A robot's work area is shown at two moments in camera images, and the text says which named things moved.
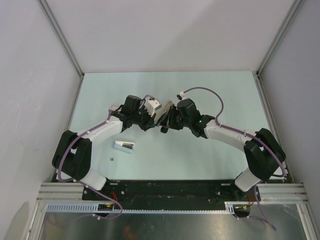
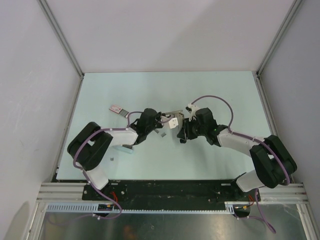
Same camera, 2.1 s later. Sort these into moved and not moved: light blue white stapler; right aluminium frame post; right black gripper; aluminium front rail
Moved: right black gripper
Not moved: aluminium front rail; right aluminium frame post; light blue white stapler
